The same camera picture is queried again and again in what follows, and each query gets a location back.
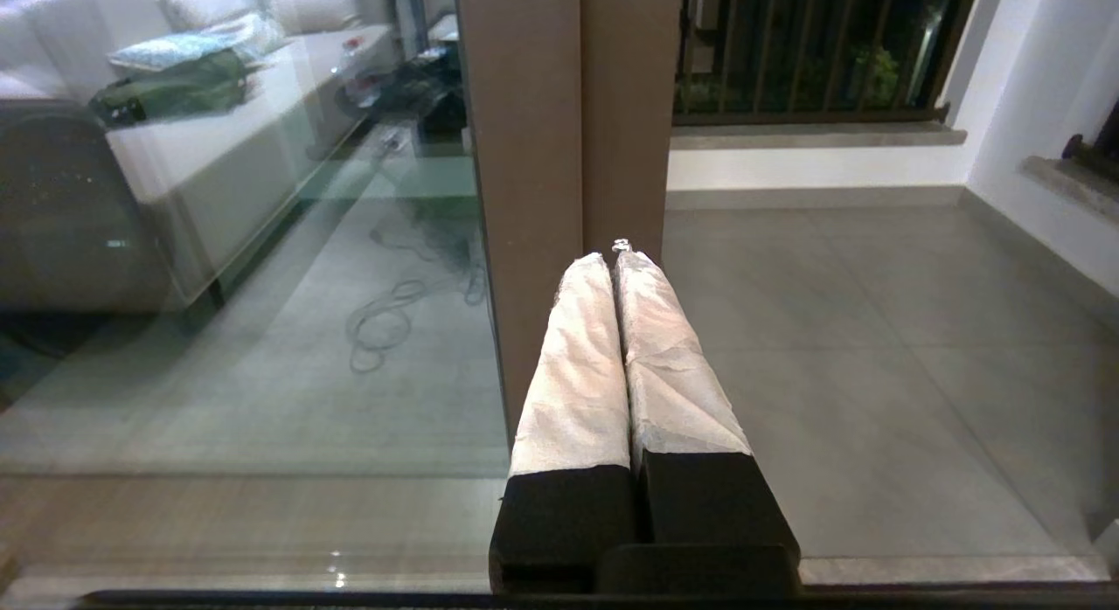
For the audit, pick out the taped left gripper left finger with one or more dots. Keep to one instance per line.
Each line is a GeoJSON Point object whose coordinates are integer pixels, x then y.
{"type": "Point", "coordinates": [568, 418]}

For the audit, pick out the black metal balcony railing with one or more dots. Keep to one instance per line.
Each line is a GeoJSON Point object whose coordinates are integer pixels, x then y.
{"type": "Point", "coordinates": [813, 59]}

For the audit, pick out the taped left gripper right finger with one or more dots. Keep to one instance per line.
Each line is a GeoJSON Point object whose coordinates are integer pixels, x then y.
{"type": "Point", "coordinates": [682, 418]}

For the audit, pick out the light blue patterned cushion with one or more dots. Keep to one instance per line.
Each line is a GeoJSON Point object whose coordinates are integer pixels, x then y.
{"type": "Point", "coordinates": [175, 49]}

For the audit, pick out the dark green bag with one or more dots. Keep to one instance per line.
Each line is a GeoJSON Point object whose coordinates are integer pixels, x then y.
{"type": "Point", "coordinates": [175, 90]}

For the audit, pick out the brown framed fixed glass panel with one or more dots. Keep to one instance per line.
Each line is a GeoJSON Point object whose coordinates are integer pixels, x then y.
{"type": "Point", "coordinates": [524, 155]}

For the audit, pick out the beige sofa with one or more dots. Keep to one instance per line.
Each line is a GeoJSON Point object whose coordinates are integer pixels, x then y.
{"type": "Point", "coordinates": [201, 173]}

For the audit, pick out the brown framed sliding glass door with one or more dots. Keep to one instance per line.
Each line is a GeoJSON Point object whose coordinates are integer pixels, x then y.
{"type": "Point", "coordinates": [625, 112]}

